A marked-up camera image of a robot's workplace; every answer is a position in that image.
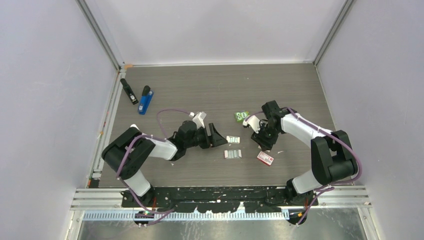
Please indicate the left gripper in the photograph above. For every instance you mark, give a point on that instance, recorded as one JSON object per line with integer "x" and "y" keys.
{"x": 217, "y": 139}

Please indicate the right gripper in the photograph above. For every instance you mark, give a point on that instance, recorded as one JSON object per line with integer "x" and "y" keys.
{"x": 258, "y": 137}

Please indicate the staple tray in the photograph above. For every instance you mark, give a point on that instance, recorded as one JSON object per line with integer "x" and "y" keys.
{"x": 233, "y": 139}
{"x": 233, "y": 154}

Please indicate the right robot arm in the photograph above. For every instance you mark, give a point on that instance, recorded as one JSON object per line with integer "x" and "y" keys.
{"x": 332, "y": 158}

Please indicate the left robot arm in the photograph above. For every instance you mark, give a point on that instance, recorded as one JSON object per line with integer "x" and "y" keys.
{"x": 128, "y": 152}

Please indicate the blue stapler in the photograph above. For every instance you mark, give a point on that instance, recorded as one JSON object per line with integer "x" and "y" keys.
{"x": 146, "y": 97}

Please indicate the black stapler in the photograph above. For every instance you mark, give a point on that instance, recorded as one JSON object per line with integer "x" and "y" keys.
{"x": 129, "y": 92}

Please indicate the red staple box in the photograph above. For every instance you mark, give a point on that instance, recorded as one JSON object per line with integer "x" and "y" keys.
{"x": 265, "y": 158}

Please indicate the green owl eraser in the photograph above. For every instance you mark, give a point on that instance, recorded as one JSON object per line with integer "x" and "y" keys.
{"x": 241, "y": 116}

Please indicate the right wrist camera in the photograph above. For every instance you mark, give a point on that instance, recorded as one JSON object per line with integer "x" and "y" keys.
{"x": 252, "y": 122}

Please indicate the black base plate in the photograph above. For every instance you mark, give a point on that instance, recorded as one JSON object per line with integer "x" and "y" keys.
{"x": 218, "y": 199}

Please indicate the slotted cable duct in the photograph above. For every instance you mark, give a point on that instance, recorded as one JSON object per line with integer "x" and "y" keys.
{"x": 134, "y": 215}

